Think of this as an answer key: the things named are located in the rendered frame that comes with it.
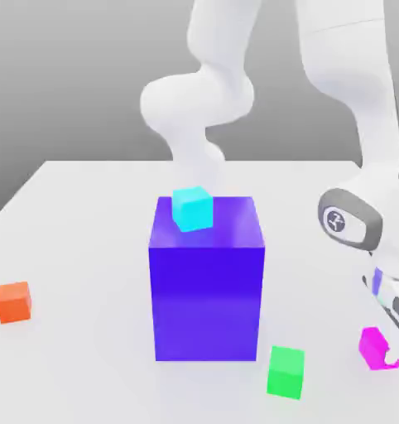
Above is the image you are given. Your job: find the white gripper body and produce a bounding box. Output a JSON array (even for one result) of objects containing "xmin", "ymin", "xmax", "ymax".
[{"xmin": 361, "ymin": 273, "xmax": 399, "ymax": 357}]

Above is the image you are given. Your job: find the small magenta cube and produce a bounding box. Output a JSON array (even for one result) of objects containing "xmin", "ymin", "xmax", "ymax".
[{"xmin": 358, "ymin": 325, "xmax": 399, "ymax": 372}]

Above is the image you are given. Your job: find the small green cube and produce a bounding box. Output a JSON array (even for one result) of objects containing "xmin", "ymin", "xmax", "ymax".
[{"xmin": 266, "ymin": 345, "xmax": 305, "ymax": 401}]

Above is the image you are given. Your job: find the small cyan cube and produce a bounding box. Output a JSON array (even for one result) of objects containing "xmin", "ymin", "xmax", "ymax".
[{"xmin": 171, "ymin": 185, "xmax": 214, "ymax": 234}]

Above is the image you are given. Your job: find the small orange cube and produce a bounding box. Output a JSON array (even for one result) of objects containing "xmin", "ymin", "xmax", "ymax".
[{"xmin": 0, "ymin": 281, "xmax": 32, "ymax": 325}]

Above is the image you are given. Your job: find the large blue box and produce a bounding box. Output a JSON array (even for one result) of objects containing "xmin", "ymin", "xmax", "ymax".
[{"xmin": 147, "ymin": 195, "xmax": 266, "ymax": 363}]

